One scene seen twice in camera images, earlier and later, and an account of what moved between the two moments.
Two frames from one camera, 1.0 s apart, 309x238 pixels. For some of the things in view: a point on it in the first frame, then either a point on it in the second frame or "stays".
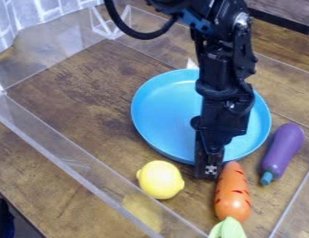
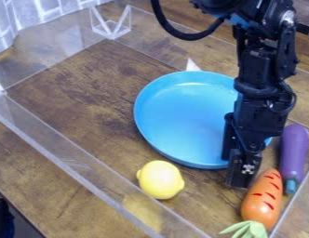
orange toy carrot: (233, 202) -> (261, 205)
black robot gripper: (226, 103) -> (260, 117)
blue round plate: (165, 106) stays
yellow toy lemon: (160, 179) stays
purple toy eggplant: (285, 145) -> (294, 155)
